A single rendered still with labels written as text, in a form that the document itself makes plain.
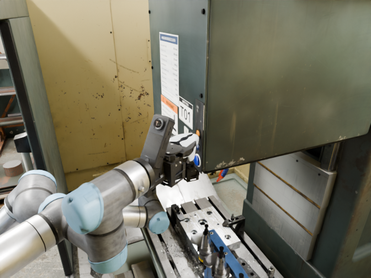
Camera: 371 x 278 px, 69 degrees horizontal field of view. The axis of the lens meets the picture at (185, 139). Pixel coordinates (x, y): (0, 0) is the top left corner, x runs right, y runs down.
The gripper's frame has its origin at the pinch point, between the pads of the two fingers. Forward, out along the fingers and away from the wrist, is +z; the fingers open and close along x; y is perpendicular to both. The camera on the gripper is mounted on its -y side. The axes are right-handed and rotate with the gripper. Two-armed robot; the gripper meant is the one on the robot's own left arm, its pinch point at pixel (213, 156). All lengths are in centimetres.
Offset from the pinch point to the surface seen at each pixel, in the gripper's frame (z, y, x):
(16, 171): -130, 118, -249
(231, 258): -8.2, 24.1, 30.3
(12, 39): -66, -47, -23
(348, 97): 28, -31, 32
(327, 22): 13, -53, 32
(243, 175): 81, 79, -85
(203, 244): -15.4, 21.3, 23.0
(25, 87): -66, -30, -24
